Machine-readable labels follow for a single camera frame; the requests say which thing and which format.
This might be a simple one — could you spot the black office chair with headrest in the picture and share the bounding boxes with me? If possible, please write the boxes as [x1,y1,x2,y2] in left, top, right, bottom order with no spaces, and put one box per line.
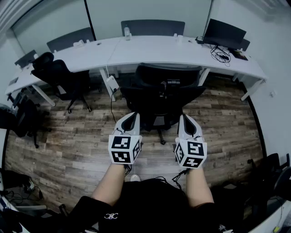
[31,51,93,114]

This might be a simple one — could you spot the tangled black cables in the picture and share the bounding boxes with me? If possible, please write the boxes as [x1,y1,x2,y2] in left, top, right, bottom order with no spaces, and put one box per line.
[210,44,231,67]

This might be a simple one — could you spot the black chair with armrest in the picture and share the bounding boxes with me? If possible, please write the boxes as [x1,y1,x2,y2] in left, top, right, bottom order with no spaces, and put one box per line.
[247,152,291,205]

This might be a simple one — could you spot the person's black clothing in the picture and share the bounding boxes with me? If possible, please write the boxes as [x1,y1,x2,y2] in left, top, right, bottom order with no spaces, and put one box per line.
[65,178,245,233]

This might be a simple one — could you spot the small grey desk partition panel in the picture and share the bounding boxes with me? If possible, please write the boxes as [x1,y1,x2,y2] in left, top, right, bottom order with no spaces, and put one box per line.
[15,50,38,69]

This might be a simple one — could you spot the person's left forearm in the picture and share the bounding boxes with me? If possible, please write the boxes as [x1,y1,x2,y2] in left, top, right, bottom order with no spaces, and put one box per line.
[90,162,125,207]

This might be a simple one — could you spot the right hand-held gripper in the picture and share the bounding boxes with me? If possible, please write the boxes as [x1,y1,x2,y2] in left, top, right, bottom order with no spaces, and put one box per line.
[174,114,208,169]

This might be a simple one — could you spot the person's right forearm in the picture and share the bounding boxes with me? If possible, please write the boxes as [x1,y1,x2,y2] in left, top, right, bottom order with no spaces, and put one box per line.
[185,168,215,208]

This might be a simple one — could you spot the white desk leg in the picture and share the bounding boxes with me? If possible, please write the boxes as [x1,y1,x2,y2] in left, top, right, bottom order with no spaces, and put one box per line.
[197,68,211,87]
[100,68,117,102]
[241,79,266,101]

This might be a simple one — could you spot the white power box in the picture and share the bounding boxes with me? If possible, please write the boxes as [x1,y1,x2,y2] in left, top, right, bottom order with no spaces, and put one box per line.
[106,76,120,91]

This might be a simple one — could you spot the black monitor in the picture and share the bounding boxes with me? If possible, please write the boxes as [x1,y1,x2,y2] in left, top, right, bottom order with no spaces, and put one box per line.
[203,18,247,48]

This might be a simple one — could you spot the black mesh office chair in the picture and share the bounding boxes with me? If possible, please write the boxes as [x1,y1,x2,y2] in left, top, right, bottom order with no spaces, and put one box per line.
[120,62,206,145]

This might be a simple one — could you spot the black bag with cables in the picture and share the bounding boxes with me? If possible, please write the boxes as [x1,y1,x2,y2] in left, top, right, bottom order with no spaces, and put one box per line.
[0,169,44,201]

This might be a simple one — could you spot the dark flat pad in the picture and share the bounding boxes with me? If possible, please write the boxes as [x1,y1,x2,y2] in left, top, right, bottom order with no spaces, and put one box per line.
[234,50,249,61]

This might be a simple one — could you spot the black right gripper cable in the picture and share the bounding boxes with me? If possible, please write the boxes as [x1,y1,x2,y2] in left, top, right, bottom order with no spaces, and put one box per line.
[172,168,190,190]

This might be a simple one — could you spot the wide grey desk partition panel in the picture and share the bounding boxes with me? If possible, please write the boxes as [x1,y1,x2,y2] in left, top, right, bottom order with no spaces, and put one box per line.
[120,20,186,37]

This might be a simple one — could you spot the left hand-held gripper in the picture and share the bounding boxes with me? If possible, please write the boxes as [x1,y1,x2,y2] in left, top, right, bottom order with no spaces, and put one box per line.
[108,111,143,165]

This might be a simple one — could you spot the black hanging power cable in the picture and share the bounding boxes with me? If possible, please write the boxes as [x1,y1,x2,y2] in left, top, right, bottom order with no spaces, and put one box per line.
[110,88,118,123]

